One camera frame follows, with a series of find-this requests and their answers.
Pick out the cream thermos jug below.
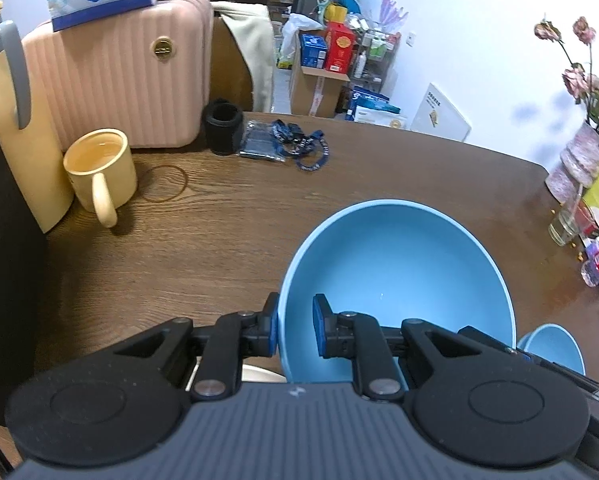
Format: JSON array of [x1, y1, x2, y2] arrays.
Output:
[[0, 2, 76, 235]]

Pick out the dried roses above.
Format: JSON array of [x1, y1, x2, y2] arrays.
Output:
[[533, 12, 599, 134]]

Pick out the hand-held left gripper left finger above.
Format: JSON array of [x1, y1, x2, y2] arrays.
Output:
[[94, 292, 280, 402]]

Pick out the blue white flat boxes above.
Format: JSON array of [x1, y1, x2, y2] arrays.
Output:
[[344, 85, 408, 129]]

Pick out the clear drinking glass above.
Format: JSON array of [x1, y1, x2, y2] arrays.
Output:
[[548, 182, 585, 247]]

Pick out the pink suitcase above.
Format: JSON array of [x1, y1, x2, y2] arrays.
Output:
[[22, 0, 215, 150]]

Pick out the yellow mug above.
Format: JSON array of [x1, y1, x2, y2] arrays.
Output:
[[62, 128, 139, 229]]

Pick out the blue box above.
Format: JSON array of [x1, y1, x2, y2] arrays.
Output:
[[298, 33, 329, 70]]

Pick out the dark card holder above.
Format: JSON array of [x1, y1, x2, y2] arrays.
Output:
[[239, 120, 288, 163]]

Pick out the cardboard box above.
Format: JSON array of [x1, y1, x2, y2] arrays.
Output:
[[289, 62, 351, 119]]

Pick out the wire shelf cart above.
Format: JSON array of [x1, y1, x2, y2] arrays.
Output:
[[347, 15, 399, 94]]

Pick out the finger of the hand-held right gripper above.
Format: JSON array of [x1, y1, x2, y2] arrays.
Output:
[[458, 326, 534, 362]]

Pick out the black cup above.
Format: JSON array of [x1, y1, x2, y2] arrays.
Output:
[[202, 99, 245, 156]]

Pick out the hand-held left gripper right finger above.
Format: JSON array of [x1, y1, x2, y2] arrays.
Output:
[[311, 293, 511, 402]]

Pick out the beige coat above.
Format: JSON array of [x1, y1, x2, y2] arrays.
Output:
[[212, 1, 277, 114]]

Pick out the white plastic bag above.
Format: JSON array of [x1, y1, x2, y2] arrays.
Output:
[[279, 12, 325, 69]]

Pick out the purple butterfly wall decoration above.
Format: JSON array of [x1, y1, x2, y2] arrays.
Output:
[[376, 0, 409, 31]]

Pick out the blue bowl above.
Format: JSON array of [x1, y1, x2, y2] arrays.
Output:
[[516, 323, 587, 377], [277, 199, 518, 386]]

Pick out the cream plate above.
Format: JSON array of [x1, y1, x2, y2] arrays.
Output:
[[186, 355, 288, 386]]

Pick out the black paper bag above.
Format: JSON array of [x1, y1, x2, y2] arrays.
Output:
[[0, 104, 48, 427]]

